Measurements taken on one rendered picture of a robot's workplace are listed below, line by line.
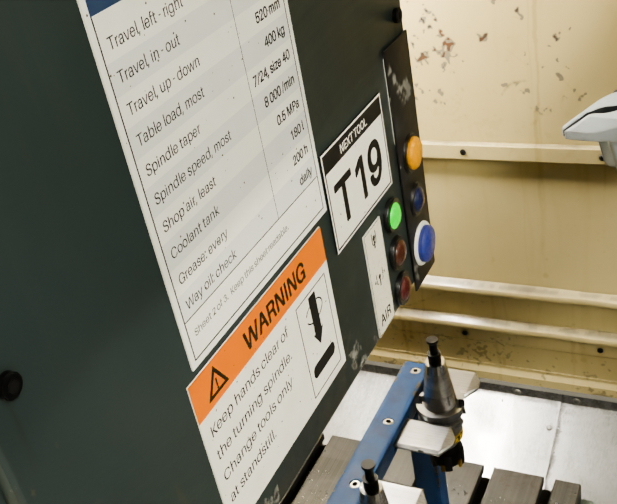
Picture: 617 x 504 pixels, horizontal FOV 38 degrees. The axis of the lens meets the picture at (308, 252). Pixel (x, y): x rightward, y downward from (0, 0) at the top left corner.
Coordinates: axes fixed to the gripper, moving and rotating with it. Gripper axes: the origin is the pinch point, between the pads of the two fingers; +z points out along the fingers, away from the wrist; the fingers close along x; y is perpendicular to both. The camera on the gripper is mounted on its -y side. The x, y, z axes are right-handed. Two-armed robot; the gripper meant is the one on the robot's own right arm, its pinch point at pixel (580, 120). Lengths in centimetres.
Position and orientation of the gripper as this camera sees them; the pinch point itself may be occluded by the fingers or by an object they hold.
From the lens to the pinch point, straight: 70.1
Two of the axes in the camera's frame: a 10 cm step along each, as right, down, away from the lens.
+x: -0.8, -5.0, 8.6
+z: -9.8, 1.9, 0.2
